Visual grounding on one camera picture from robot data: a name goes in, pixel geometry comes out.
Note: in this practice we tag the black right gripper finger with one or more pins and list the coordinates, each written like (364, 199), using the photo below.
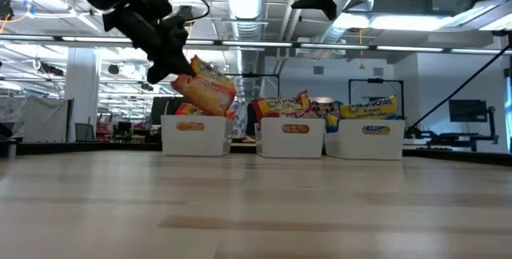
(320, 5)

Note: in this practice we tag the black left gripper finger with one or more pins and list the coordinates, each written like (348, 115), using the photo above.
(180, 65)
(158, 73)

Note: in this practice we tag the red roast beef ramen packet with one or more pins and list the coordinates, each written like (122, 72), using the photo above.
(282, 105)
(295, 128)

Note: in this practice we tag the blue soy sauce ramen packet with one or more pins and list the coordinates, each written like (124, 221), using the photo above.
(368, 109)
(376, 130)
(332, 125)

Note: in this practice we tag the black computer monitor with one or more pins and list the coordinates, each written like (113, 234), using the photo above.
(160, 109)

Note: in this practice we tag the long horizontal light bar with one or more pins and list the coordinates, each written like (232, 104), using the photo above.
(320, 45)

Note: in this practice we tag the white building column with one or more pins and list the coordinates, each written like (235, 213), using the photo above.
(82, 87)

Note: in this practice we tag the white plastic bin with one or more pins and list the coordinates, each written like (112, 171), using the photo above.
(290, 145)
(196, 143)
(368, 149)

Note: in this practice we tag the black office chair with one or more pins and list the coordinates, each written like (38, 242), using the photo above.
(84, 131)

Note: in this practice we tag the dark dotted fabric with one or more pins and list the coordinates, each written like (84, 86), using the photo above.
(322, 109)

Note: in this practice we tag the grey fabric partition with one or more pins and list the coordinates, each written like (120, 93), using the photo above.
(36, 111)

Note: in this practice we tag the dark screen on stand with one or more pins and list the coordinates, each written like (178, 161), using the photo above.
(467, 110)

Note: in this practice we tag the black workstation table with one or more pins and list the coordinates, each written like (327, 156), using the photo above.
(452, 137)

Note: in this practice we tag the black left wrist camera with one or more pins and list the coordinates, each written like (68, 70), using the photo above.
(154, 3)

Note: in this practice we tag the black overhead camera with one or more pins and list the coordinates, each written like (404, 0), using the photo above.
(186, 11)

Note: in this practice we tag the grey rectangular ceiling duct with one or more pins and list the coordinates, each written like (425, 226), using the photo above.
(400, 3)

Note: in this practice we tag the black gantry frame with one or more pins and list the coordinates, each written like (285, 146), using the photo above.
(376, 80)

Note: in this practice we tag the black table edge frame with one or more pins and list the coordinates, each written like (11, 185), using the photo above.
(460, 157)

